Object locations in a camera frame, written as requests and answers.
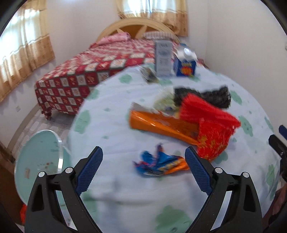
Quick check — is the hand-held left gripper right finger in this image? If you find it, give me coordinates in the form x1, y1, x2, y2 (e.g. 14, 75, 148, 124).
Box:
184, 146, 262, 233

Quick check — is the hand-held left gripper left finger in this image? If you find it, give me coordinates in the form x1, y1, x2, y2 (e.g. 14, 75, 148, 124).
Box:
25, 146, 104, 233

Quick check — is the red plastic bag gold print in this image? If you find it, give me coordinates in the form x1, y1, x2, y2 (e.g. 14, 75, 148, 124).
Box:
197, 118, 236, 162

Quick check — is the blue orange snack wrapper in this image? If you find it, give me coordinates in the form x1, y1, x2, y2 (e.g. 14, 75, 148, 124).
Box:
132, 144, 191, 177

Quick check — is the light blue waste bin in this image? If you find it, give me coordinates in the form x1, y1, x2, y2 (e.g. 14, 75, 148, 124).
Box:
14, 129, 75, 211

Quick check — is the long orange snack bag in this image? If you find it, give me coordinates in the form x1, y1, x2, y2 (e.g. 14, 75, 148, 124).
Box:
129, 109, 203, 147

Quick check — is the red mesh bag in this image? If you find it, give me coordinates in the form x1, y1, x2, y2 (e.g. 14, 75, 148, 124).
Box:
179, 93, 241, 135

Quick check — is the pale green packet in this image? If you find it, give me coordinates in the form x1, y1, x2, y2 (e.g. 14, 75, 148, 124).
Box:
152, 87, 182, 117

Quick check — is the round table with cloth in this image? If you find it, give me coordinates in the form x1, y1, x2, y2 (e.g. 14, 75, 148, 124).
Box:
66, 63, 279, 233

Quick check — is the brown wooden cabinet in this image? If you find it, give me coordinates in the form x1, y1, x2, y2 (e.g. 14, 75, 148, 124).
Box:
0, 143, 27, 224

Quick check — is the blue white gable carton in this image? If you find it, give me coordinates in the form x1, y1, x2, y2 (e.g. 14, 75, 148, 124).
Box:
173, 46, 198, 78

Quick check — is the red checked bedspread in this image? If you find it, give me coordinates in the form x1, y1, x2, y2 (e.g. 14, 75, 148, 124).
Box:
35, 37, 180, 120

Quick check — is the small dark packet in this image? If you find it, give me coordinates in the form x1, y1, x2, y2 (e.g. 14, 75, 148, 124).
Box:
139, 66, 161, 83

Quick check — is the tall white grey carton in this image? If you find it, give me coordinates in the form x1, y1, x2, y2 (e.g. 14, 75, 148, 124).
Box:
155, 40, 173, 77

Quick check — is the pink pillow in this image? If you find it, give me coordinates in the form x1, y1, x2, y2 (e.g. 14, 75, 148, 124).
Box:
96, 32, 131, 45

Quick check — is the wide beige window curtain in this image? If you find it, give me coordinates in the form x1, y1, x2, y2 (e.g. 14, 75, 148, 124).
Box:
0, 0, 56, 102

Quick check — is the striped pillow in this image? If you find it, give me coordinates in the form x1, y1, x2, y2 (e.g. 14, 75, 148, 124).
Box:
142, 31, 176, 41

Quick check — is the wooden bed cream headboard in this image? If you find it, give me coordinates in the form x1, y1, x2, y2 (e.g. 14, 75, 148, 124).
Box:
35, 17, 203, 120

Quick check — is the narrow beige window curtain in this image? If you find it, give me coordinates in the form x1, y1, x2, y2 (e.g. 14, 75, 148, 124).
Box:
115, 0, 188, 37

